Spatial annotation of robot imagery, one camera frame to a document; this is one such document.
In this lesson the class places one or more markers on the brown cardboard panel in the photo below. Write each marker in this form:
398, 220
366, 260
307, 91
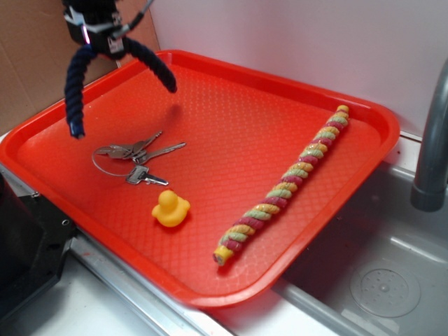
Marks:
36, 49

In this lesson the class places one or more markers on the sink drain cover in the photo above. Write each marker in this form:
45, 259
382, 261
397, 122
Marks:
384, 289

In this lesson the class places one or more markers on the grey sink faucet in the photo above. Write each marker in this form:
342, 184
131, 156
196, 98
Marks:
430, 181

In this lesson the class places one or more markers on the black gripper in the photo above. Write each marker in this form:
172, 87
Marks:
93, 23

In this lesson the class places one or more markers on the red plastic tray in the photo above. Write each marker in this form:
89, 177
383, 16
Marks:
240, 131

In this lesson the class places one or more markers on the yellow rubber duck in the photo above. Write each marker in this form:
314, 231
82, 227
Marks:
170, 210

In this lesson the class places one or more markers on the steel sink basin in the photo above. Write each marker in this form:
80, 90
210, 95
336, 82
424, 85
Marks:
312, 297

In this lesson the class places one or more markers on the silver key bunch on ring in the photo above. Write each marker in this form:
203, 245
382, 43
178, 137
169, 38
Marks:
139, 155

